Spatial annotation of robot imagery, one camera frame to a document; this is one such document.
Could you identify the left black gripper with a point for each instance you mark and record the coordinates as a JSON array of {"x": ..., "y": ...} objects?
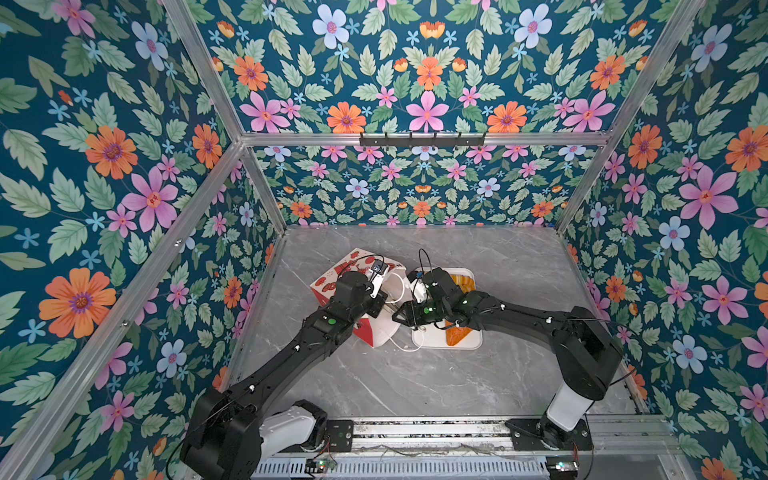
[{"x": 379, "y": 301}]

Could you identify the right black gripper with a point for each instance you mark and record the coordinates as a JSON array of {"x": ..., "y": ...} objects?
[{"x": 408, "y": 311}]

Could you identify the red and white paper bag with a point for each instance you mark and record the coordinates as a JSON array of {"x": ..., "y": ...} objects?
[{"x": 334, "y": 290}]

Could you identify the curved croissant fake bread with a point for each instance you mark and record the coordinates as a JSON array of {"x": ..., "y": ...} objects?
[{"x": 455, "y": 335}]

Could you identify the long yellow fake bread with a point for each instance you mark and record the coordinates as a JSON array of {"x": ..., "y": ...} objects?
[{"x": 465, "y": 282}]

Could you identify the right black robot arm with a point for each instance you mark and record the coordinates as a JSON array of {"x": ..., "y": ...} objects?
[{"x": 586, "y": 353}]

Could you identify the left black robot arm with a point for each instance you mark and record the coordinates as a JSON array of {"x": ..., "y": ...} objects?
[{"x": 230, "y": 432}]

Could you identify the white rectangular tray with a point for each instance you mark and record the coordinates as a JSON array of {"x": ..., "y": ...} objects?
[{"x": 431, "y": 337}]

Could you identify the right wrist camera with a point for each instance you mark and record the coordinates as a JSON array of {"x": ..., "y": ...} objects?
[{"x": 417, "y": 288}]

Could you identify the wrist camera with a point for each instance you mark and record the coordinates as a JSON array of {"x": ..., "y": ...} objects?
[
  {"x": 376, "y": 274},
  {"x": 417, "y": 288}
]

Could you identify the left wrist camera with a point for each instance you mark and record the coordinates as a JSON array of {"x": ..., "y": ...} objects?
[{"x": 376, "y": 274}]

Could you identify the aluminium front rail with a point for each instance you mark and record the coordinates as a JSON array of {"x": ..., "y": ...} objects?
[{"x": 612, "y": 434}]

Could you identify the black hook rail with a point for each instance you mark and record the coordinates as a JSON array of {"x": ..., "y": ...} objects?
[{"x": 407, "y": 140}]

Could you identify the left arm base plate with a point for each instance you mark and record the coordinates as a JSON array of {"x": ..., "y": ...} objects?
[{"x": 335, "y": 436}]

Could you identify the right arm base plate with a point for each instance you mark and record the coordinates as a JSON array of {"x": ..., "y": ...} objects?
[{"x": 529, "y": 434}]

